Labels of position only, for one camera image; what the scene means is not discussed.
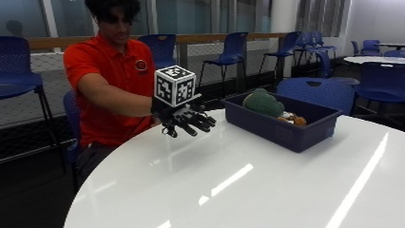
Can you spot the orange and white soft toy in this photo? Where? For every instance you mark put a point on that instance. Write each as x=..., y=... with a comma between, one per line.
x=293, y=118

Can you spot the the person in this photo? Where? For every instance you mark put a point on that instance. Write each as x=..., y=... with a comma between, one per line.
x=112, y=95

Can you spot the white round table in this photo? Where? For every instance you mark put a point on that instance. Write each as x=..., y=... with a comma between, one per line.
x=373, y=60

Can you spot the green soft toy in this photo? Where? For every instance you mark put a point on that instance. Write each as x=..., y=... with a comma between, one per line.
x=262, y=103

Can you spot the white marker cube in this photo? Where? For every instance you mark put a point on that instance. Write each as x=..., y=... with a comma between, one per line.
x=174, y=85

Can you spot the blue chair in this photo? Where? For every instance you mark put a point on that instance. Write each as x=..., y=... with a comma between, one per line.
x=381, y=84
x=162, y=50
x=369, y=47
x=18, y=72
x=316, y=91
x=282, y=47
x=326, y=65
x=229, y=52
x=314, y=42

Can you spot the dark blue plastic bin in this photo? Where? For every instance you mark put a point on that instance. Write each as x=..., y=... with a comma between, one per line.
x=286, y=126

